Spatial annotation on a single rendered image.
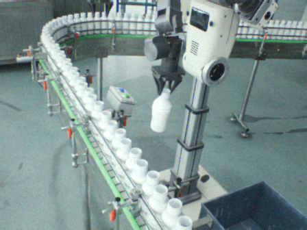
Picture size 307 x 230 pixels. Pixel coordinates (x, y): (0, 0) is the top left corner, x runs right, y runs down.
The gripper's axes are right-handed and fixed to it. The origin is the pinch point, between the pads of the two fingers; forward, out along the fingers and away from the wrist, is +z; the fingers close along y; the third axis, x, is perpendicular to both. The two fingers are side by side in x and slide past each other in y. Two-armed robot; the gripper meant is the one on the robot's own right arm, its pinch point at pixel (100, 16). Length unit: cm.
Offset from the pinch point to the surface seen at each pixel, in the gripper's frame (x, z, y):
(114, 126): 57, 23, 16
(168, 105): 63, 15, -2
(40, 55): -40, 33, 22
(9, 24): -266, 78, 17
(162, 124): 63, 23, -1
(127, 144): 69, 23, 16
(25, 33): -266, 90, 0
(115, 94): 26.1, 28.1, 2.3
